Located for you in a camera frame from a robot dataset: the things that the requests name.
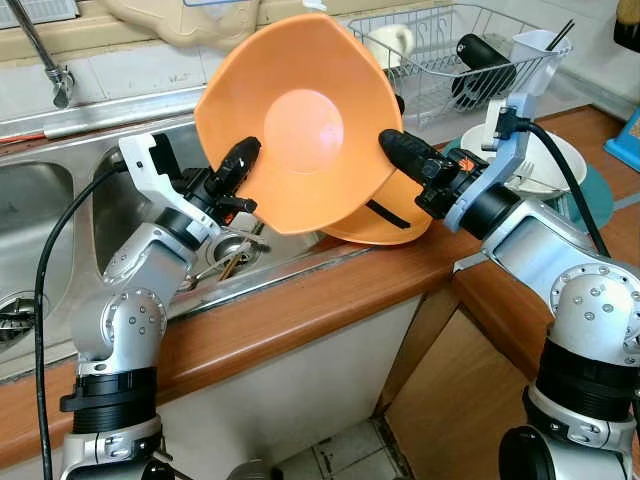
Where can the white ceramic bowl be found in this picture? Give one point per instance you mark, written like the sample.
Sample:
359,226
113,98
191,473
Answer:
550,150

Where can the chrome wall tap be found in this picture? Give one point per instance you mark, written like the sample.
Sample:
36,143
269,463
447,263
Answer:
62,85

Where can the thin black strip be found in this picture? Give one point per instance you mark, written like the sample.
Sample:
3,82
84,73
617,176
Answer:
388,214

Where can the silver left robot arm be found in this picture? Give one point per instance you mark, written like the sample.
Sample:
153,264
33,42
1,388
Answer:
130,320

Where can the black drain strainer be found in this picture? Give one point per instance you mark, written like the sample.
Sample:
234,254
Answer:
15,320

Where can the blue box with picture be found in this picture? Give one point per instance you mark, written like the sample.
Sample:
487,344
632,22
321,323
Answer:
625,145

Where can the black hanging kitchen utensil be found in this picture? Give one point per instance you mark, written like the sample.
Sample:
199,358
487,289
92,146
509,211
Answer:
628,30

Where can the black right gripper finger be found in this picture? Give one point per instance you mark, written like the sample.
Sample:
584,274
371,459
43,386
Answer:
410,155

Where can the white utensil holder cup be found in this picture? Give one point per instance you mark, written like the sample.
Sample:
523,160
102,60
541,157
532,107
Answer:
540,65

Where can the brown wooden chopstick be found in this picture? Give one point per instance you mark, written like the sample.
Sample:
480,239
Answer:
245,258
240,268

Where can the silver spoon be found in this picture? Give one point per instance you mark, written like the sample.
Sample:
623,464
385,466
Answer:
200,280

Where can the orange plastic plate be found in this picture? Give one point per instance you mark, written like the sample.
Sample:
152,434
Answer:
380,237

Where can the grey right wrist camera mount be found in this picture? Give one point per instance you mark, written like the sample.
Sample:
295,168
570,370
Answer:
505,165

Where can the teal plate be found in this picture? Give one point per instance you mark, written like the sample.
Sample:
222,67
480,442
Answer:
590,205

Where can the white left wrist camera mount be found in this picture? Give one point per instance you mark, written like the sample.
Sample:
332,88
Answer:
165,200

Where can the wooden cabinet door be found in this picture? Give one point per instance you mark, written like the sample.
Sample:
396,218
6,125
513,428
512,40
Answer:
460,400

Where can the orange plastic bowl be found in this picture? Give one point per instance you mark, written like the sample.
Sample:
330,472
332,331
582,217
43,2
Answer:
303,130

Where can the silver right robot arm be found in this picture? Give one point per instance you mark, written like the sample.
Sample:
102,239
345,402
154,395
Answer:
580,290

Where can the beige window frame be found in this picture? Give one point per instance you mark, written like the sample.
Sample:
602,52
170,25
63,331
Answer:
100,42

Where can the beige plastic cutting board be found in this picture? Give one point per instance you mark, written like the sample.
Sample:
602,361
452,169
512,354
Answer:
180,25

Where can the grey ribbed window vent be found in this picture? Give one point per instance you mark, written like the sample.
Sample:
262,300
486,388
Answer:
40,10

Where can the white ceramic mug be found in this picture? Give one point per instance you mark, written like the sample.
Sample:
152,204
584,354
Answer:
390,45

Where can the black bottle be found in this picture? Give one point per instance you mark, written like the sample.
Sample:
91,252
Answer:
485,60

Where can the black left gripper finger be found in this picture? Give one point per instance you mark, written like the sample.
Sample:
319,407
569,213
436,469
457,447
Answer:
240,165

